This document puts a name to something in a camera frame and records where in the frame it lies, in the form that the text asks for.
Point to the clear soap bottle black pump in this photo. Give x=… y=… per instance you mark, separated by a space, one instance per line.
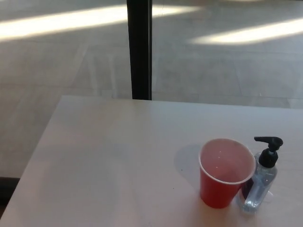
x=259 y=182

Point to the red plastic cup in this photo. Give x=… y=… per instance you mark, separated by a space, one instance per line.
x=214 y=189

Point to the black window frame post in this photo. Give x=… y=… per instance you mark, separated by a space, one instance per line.
x=139 y=49

